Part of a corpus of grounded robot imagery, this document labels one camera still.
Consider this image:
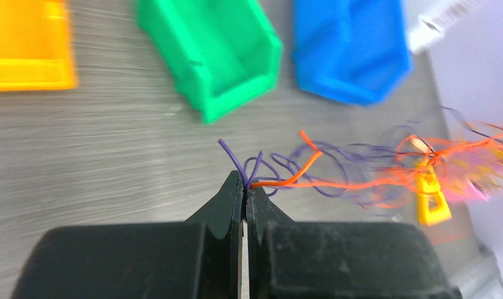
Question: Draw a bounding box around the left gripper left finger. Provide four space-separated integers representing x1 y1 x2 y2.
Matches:
12 171 243 298

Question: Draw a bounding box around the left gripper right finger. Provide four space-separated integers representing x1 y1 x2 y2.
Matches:
246 188 462 298

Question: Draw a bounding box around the yellow triangle block right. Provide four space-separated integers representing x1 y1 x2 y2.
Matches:
416 162 452 226

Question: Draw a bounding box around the wooden block right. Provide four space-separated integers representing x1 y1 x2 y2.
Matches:
407 135 434 158

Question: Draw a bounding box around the pink metronome box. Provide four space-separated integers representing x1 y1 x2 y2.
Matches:
436 150 503 203

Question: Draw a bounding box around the green plastic bin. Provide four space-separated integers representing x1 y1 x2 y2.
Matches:
135 1 282 123

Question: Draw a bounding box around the blue plastic bin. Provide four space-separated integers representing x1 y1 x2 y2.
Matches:
292 0 413 106

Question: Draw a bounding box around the white metronome box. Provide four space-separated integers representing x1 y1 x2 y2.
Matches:
403 0 486 54

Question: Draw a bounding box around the orange plastic bin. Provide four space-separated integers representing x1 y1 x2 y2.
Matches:
0 1 78 92

